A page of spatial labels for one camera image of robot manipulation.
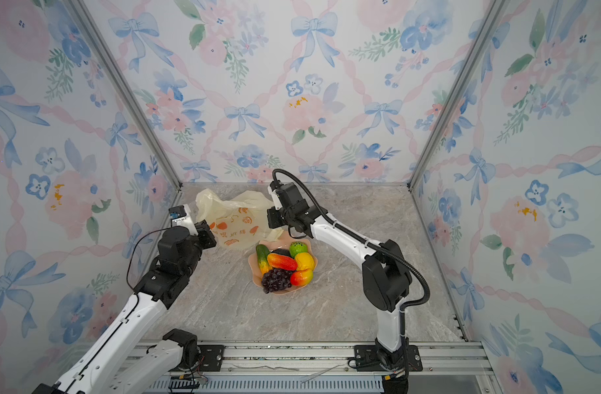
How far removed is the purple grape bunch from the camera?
0.82 metres

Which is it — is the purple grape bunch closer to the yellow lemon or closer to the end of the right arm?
the yellow lemon

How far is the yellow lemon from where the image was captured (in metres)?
0.85

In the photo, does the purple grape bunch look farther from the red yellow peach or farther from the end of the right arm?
the end of the right arm

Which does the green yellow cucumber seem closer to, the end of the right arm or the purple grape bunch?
the purple grape bunch

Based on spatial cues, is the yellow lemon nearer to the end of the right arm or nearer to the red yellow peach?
the red yellow peach
